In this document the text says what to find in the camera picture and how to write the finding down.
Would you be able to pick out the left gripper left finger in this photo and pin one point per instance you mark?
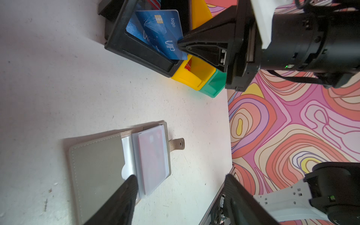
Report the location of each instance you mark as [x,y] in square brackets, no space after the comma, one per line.
[119,208]

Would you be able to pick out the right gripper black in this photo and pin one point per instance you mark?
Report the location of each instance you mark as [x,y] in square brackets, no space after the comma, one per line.
[210,40]

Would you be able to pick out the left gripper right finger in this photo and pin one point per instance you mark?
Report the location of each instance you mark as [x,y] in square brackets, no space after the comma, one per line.
[241,207]

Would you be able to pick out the grey card holder wallet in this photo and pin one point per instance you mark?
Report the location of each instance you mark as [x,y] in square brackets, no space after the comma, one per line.
[100,166]

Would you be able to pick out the blue VIP card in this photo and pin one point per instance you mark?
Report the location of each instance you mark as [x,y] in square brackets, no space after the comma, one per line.
[160,29]

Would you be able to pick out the red VIP card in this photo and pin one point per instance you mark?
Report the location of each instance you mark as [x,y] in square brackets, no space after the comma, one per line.
[153,159]

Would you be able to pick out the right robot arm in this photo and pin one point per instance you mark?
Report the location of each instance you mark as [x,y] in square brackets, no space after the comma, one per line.
[293,83]

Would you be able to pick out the green plastic bin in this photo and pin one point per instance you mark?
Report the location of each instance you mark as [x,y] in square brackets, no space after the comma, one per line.
[215,84]

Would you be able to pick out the black plastic bin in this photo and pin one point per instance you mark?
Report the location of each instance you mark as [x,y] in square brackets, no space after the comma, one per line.
[126,37]

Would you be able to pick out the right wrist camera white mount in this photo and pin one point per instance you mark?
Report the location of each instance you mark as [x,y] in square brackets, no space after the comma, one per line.
[264,11]

